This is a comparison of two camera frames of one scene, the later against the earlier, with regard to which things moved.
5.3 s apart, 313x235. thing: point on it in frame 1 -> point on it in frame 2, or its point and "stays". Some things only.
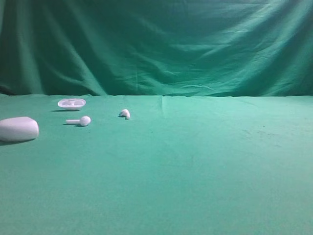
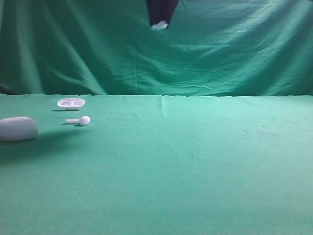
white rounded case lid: (20, 129) stays
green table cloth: (181, 165) stays
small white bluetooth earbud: (125, 112) -> (162, 24)
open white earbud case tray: (72, 104) stays
